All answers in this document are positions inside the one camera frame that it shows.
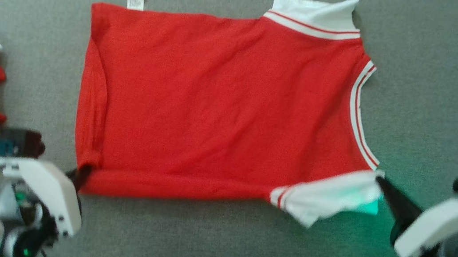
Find red shirt with white sleeves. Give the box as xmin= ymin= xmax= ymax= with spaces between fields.
xmin=64 ymin=0 xmax=409 ymax=238

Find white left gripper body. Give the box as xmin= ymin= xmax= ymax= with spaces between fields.
xmin=0 ymin=154 xmax=90 ymax=257

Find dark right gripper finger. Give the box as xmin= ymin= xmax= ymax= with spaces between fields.
xmin=368 ymin=175 xmax=427 ymax=248

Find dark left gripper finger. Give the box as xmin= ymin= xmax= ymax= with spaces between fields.
xmin=65 ymin=162 xmax=93 ymax=194

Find grey sofa seat cushion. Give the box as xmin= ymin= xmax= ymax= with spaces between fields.
xmin=0 ymin=0 xmax=458 ymax=257

